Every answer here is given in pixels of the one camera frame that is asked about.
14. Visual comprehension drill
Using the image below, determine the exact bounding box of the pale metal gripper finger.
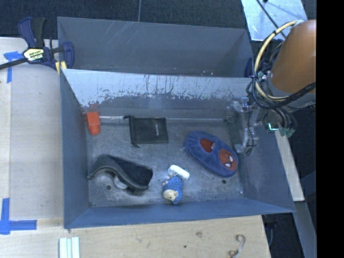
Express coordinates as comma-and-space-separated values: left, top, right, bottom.
234, 128, 259, 154
227, 97, 256, 114

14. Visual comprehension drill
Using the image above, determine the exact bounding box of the blue slipper with red face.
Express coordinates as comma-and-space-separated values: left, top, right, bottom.
183, 130, 239, 178

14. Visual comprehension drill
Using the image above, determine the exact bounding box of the blue plush toy figure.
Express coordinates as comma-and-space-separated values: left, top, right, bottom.
162, 164, 190, 205

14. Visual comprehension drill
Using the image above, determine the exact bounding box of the grey metal bin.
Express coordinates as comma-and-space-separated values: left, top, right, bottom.
56, 16, 297, 230

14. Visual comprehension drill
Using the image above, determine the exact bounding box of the black mesh pouch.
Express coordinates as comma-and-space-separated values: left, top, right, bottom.
123, 114, 169, 148

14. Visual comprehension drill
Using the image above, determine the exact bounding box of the black and grey shoe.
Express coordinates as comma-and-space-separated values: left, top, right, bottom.
86, 153, 154, 195

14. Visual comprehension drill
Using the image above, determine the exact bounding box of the orange plastic block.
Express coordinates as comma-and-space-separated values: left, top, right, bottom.
85, 111, 102, 136

